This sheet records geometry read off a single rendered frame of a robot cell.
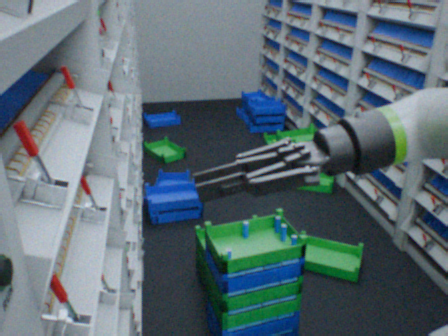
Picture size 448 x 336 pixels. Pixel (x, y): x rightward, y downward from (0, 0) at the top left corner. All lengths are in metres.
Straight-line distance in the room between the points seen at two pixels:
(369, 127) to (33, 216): 0.46
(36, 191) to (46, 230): 0.05
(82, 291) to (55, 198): 0.21
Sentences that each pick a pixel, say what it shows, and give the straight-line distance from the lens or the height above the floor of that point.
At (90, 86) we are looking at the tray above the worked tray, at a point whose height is 1.08.
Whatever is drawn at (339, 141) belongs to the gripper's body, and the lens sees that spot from 0.64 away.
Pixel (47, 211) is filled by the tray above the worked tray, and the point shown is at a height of 1.07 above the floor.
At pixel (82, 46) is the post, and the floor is 1.16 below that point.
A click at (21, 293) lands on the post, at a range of 0.32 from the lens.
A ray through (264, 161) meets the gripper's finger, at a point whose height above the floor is 1.02.
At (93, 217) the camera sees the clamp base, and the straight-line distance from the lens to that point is 0.79.
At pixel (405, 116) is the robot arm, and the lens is 0.67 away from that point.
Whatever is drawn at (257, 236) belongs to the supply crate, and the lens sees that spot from 1.57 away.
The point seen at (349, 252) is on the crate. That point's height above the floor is 0.01.
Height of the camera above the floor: 1.29
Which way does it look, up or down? 25 degrees down
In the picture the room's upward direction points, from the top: straight up
